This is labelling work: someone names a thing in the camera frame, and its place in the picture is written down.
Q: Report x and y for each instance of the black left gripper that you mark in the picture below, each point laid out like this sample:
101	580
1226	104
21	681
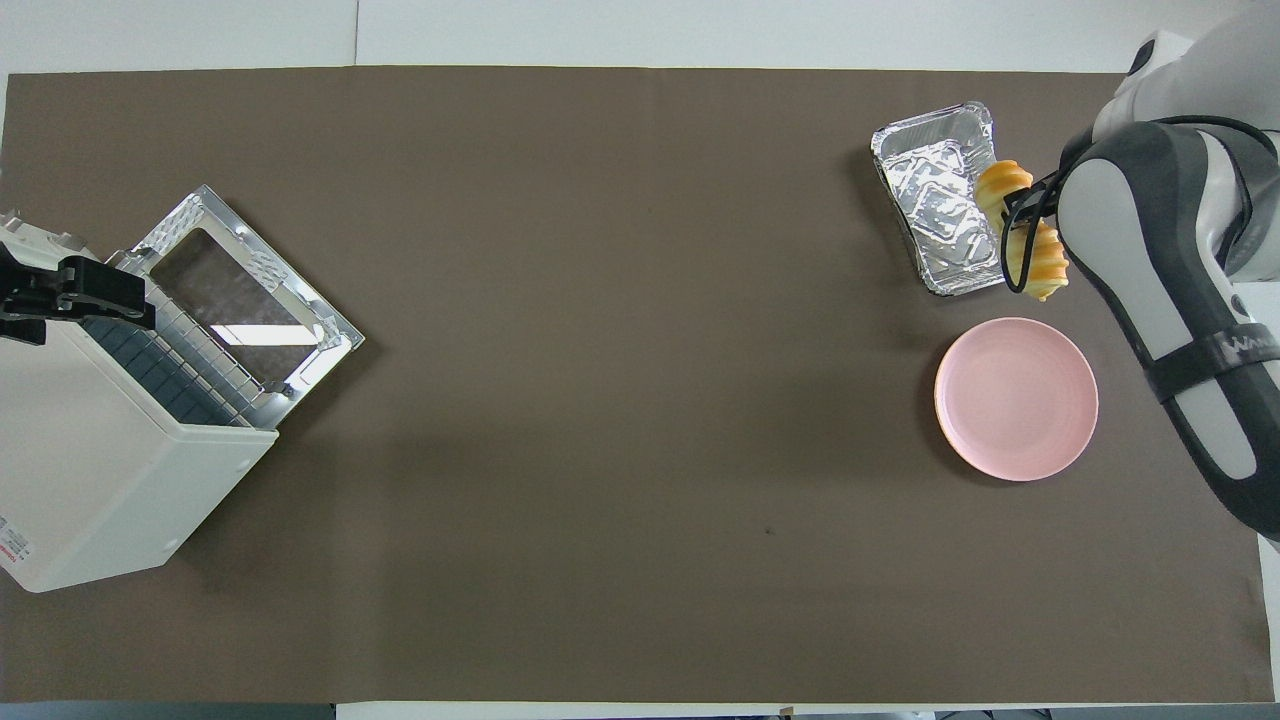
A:
25	295

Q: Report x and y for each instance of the golden ridged bread loaf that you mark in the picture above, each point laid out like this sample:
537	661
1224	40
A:
1048	268

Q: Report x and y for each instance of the aluminium foil tray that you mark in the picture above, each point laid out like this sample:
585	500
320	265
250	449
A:
935	200

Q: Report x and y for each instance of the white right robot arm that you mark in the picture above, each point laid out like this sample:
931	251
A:
1170	250

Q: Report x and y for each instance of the white toaster oven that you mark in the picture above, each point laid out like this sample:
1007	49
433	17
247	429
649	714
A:
90	470

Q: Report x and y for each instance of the oven glass door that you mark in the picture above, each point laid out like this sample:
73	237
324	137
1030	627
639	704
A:
300	370

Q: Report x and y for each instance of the pink round plate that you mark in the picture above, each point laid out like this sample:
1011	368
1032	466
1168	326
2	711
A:
1016	400

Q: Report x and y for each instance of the brown table mat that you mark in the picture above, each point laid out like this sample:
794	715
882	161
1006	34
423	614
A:
600	450

